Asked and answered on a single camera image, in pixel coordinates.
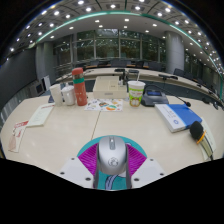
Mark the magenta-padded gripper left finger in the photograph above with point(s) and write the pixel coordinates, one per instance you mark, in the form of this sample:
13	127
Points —
87	159

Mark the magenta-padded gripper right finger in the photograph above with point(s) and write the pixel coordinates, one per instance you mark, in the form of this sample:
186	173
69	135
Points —
137	160

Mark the silver computer mouse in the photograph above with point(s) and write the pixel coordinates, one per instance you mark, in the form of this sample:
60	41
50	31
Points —
112	156

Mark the round teal cartoon mouse pad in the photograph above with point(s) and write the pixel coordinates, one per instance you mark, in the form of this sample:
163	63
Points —
103	181

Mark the colourful sticker sheet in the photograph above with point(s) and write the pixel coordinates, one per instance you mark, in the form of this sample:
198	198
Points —
105	105

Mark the blue and white book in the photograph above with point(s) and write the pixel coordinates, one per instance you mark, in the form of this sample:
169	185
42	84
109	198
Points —
180	116

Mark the pale green booklet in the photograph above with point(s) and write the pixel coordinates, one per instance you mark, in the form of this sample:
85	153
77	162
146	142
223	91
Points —
40	115

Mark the black desk microphone console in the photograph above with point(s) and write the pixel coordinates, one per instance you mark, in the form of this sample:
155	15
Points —
154	98

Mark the white lidded mug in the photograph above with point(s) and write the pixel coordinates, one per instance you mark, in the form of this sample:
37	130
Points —
68	95

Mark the green printed paper cup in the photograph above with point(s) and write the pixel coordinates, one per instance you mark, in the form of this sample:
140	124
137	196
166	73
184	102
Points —
136	94

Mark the microphone with black foam head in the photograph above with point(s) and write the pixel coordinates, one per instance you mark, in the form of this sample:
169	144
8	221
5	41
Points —
197	130

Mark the tall white cup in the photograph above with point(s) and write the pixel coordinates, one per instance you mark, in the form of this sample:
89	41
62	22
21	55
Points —
56	95

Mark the red bottle with green band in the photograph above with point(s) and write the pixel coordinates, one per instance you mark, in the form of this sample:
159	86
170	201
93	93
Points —
80	88

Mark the red and white leaflet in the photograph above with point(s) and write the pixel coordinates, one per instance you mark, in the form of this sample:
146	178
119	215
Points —
17	135

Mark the white cardboard box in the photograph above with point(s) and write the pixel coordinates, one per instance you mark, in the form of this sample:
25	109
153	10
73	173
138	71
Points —
108	87

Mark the long curved conference table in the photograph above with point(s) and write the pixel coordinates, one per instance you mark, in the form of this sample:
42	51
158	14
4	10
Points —
150	75

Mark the white air purifier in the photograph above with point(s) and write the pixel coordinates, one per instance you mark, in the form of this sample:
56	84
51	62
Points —
45	83

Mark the dark office chairs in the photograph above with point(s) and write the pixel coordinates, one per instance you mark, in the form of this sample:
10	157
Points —
118	62

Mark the ceiling lights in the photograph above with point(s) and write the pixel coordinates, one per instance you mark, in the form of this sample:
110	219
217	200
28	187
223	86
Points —
126	20

